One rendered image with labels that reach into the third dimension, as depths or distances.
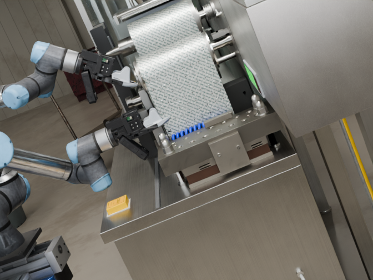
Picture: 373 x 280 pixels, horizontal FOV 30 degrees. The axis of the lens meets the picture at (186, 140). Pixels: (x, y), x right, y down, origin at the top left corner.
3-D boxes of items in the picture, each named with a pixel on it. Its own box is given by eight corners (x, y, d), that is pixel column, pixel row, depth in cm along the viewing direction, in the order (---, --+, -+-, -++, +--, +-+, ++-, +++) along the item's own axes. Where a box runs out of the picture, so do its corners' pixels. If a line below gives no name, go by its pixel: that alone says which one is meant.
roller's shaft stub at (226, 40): (213, 51, 238) (208, 40, 236) (232, 44, 237) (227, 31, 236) (215, 54, 233) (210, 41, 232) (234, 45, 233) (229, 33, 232)
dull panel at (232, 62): (213, 45, 454) (200, 11, 448) (219, 43, 454) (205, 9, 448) (270, 134, 239) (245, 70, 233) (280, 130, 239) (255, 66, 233)
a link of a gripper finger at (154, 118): (165, 105, 230) (139, 116, 231) (171, 121, 231) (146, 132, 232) (165, 103, 233) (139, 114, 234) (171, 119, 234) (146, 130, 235)
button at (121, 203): (110, 208, 235) (107, 201, 235) (129, 200, 235) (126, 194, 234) (109, 215, 228) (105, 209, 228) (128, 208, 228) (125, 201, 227)
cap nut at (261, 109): (257, 114, 220) (251, 101, 219) (267, 109, 220) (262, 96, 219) (258, 116, 217) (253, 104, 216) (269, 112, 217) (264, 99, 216)
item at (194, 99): (170, 140, 237) (149, 91, 232) (235, 114, 235) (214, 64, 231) (170, 141, 236) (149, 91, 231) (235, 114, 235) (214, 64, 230)
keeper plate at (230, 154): (221, 173, 220) (207, 143, 217) (250, 161, 219) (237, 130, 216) (221, 176, 217) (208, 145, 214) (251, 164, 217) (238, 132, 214)
